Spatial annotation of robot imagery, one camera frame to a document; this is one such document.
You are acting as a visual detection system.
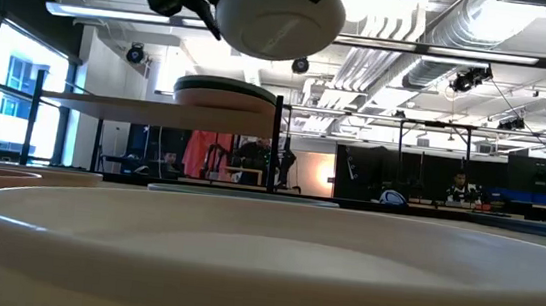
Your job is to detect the salmon pink plate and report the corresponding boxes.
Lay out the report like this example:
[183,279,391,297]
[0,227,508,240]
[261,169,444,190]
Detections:
[172,85,278,116]

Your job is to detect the pale blue plate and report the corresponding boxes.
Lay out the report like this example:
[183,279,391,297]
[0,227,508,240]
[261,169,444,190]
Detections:
[147,181,341,211]

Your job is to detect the cream plate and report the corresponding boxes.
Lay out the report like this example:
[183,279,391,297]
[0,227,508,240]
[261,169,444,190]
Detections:
[0,161,104,193]

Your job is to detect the large white plate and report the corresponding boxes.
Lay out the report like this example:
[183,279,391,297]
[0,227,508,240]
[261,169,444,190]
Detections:
[0,174,546,306]

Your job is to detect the wooden shelf with black legs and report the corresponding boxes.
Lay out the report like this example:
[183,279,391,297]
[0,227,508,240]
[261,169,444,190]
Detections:
[18,68,288,196]

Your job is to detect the long ceiling light bar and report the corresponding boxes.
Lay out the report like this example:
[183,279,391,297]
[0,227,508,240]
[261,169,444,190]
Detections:
[43,0,546,69]

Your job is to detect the white ceiling pipe bundle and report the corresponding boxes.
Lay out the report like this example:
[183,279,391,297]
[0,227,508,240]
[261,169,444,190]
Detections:
[331,0,432,101]

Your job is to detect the orange curtain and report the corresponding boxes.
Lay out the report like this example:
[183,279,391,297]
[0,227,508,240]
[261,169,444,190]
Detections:
[180,128,235,183]

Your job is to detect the person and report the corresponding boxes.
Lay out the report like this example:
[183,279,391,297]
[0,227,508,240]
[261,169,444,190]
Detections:
[160,149,180,166]
[445,169,484,207]
[234,137,275,173]

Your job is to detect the light wooden stand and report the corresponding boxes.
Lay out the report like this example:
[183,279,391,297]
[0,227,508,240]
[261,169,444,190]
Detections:
[222,165,263,187]

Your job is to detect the large bright window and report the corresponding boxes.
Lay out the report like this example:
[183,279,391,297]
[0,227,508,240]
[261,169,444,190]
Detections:
[0,20,83,167]

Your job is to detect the black partition panel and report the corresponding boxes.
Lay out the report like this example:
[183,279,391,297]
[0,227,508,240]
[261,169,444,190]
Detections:
[331,142,509,214]

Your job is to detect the small black ceiling lamps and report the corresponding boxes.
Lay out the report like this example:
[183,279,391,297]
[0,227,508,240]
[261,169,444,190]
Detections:
[495,113,528,133]

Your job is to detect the black monitor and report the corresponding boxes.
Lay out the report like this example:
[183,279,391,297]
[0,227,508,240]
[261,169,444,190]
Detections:
[503,153,546,196]

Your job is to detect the blue panel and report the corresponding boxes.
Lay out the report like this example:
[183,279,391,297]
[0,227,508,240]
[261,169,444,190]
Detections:
[481,186,546,206]

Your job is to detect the round silver ventilation duct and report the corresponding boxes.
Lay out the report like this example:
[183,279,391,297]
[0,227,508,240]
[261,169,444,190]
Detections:
[399,0,546,102]

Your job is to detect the black metal frame rig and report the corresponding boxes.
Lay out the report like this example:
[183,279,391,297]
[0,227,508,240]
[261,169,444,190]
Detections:
[395,116,476,163]

